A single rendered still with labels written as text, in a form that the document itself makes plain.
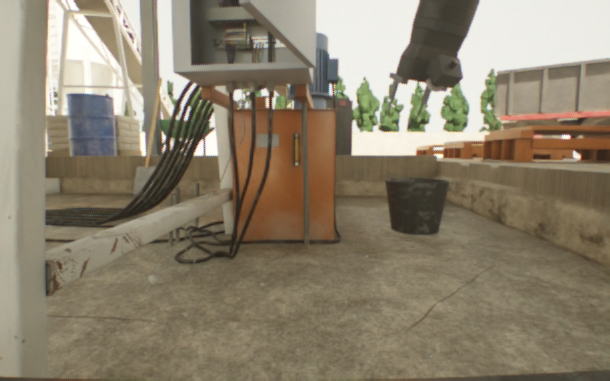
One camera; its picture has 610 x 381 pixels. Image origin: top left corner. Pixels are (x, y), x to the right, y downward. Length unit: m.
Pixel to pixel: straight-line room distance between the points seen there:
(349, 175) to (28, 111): 2.82
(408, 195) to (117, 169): 3.12
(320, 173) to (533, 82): 7.93
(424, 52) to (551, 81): 8.59
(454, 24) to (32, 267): 0.69
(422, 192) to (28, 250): 1.46
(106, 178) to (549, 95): 8.64
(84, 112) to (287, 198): 4.01
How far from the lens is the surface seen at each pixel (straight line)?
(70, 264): 0.66
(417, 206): 1.65
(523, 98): 8.99
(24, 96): 0.64
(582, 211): 1.69
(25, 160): 0.62
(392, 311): 0.90
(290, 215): 1.45
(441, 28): 0.47
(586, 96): 9.01
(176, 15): 1.08
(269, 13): 0.65
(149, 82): 5.88
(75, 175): 4.24
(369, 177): 3.20
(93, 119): 5.08
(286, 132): 1.43
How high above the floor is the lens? 0.41
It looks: 7 degrees down
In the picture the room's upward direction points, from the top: straight up
